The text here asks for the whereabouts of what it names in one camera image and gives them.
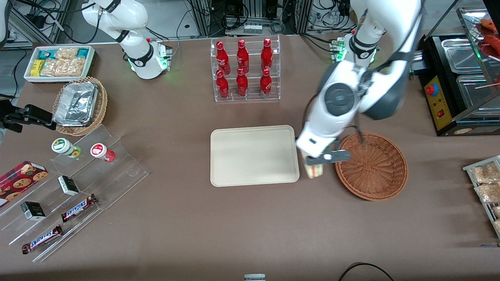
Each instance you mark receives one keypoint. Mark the steel food pan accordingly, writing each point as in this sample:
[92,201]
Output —
[472,91]
[461,54]

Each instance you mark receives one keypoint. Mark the red lidded cup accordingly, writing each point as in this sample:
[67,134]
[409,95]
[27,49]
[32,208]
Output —
[99,150]

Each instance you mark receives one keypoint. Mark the light oval wicker basket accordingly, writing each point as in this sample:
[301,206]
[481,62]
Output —
[102,101]

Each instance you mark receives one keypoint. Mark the clear bag of snacks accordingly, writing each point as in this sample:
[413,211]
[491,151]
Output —
[497,226]
[488,193]
[486,173]
[497,211]

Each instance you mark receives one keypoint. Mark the brown round wicker basket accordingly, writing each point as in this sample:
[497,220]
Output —
[375,168]

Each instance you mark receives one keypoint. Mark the small blue object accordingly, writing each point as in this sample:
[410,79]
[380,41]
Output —
[490,246]

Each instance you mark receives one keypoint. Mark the red sausage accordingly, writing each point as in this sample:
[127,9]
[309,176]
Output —
[493,41]

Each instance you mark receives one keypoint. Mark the teal snack pack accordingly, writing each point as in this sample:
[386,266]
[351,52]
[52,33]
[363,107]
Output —
[83,52]
[47,54]

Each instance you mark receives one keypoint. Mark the snickers chocolate bar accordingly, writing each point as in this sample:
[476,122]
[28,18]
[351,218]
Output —
[78,208]
[41,239]

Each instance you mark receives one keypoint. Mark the white power strip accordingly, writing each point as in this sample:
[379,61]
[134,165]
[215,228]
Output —
[252,28]

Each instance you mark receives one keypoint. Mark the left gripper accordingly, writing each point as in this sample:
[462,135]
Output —
[334,145]

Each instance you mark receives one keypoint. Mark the triangular sandwich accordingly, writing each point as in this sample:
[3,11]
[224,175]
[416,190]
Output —
[313,171]

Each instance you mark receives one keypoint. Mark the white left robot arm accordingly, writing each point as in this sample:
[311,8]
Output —
[375,78]

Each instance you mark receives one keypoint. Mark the stack of foil trays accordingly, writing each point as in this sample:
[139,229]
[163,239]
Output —
[76,103]

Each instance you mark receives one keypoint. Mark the red tartan cookie box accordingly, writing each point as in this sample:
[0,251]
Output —
[19,179]

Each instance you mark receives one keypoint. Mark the yellow snack pack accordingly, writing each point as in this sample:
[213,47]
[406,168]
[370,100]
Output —
[36,68]

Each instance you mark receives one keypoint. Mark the white rectangular snack bin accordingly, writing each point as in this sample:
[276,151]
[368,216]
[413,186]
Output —
[91,58]

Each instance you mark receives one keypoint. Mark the cream plastic serving tray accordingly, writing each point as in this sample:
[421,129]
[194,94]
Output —
[254,156]

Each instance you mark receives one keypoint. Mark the aluminium profile frame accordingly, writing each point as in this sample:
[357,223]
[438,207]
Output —
[203,15]

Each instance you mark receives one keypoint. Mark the small black carton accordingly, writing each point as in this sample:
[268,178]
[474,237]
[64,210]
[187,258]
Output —
[33,210]
[68,185]

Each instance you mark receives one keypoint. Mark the small grey device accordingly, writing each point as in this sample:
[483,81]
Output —
[254,277]

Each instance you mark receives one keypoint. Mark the red cola bottle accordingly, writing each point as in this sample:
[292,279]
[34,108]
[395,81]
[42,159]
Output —
[265,85]
[266,56]
[242,58]
[222,88]
[223,60]
[241,86]

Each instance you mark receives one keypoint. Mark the grey box with green light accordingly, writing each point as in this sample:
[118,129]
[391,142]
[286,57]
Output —
[417,64]

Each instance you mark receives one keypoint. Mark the clear acrylic bottle rack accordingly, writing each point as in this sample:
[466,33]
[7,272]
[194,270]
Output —
[254,98]

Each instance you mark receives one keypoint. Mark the black hot food display machine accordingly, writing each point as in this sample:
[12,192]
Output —
[441,113]

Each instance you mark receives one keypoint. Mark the clear acrylic stepped display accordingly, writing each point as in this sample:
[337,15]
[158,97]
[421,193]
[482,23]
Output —
[117,175]

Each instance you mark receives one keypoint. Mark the small clear cracker bag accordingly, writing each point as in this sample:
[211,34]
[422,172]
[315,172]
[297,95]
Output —
[66,53]

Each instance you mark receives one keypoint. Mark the green lidded cup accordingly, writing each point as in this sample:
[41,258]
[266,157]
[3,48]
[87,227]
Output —
[62,146]

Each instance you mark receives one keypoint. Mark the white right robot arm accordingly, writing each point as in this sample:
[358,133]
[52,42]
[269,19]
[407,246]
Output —
[142,58]

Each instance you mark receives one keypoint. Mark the large clear cracker bag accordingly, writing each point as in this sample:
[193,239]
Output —
[62,67]

